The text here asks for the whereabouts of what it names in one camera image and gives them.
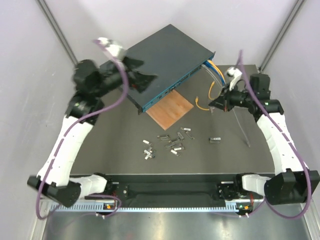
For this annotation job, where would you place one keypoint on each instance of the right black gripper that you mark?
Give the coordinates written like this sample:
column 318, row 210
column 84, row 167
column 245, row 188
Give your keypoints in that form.
column 224, row 102

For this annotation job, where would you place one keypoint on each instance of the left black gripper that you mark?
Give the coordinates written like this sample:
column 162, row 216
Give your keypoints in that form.
column 142, row 80

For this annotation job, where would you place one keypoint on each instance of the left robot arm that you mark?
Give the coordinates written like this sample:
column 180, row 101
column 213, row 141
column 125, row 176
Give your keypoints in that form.
column 96, row 91

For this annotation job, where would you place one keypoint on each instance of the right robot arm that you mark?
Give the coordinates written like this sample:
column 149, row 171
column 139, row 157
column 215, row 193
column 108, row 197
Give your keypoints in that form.
column 290, row 184

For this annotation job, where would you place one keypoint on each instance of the wooden board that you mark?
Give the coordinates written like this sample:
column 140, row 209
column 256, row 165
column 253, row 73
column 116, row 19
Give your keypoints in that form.
column 171, row 108

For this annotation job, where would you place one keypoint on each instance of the silver SFP module top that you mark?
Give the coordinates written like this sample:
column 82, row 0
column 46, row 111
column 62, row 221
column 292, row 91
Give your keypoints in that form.
column 185, row 129

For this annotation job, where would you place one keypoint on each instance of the SFP module pile centre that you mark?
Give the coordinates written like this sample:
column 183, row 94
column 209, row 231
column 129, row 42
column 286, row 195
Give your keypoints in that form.
column 176, row 145

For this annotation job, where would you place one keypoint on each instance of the black table mat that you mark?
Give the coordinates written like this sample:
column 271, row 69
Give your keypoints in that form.
column 115, row 144

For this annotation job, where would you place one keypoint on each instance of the SFP module cluster left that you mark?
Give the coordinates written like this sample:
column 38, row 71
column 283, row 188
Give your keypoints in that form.
column 149, row 153

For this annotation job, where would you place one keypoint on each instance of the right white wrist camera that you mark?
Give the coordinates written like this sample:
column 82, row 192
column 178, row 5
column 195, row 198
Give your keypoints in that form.
column 234, row 76

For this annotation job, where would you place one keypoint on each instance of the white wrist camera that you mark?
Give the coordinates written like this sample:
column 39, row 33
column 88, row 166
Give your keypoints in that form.
column 234, row 76
column 113, row 47

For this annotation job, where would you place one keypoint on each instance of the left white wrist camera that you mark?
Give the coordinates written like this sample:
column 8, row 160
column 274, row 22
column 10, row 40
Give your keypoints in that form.
column 113, row 47

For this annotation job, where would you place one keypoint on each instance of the dark blue network switch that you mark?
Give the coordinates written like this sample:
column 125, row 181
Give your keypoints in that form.
column 172, row 56

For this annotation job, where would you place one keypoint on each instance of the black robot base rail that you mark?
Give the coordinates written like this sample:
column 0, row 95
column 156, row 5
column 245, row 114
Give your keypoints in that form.
column 192, row 190

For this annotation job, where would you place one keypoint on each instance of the perforated cable duct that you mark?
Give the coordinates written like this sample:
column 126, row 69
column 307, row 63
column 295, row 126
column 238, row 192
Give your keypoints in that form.
column 108, row 206

